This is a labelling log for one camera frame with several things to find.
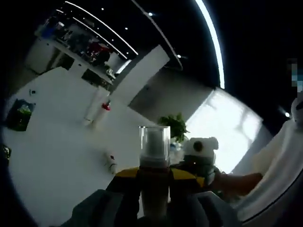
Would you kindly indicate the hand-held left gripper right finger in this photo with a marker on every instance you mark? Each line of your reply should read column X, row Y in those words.
column 184, row 203

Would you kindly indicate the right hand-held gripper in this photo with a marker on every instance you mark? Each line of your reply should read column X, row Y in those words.
column 203, row 156

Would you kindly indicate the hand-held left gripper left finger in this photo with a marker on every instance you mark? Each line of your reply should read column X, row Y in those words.
column 123, row 196

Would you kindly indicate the white pump bottle red collar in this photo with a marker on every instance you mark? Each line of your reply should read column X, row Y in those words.
column 100, row 118

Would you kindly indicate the white skincare tube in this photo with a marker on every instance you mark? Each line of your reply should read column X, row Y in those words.
column 94, row 108

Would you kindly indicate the golden foil packet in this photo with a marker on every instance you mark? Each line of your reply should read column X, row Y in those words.
column 6, row 153

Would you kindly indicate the blue white container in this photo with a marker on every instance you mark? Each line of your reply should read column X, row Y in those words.
column 176, row 147

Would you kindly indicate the green potted plant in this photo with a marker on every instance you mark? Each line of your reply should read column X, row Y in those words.
column 175, row 125

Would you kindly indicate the person's arm, white sleeve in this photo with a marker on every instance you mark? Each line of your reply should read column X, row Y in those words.
column 279, row 165

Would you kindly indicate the white chest-worn device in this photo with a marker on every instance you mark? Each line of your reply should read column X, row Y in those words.
column 297, row 111

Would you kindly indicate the green snack packet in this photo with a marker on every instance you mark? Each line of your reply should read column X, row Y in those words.
column 21, row 116

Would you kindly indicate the small black tag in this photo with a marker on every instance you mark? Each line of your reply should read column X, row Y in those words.
column 33, row 92

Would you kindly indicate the white office counter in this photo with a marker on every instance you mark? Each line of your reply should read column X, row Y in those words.
column 45, row 56

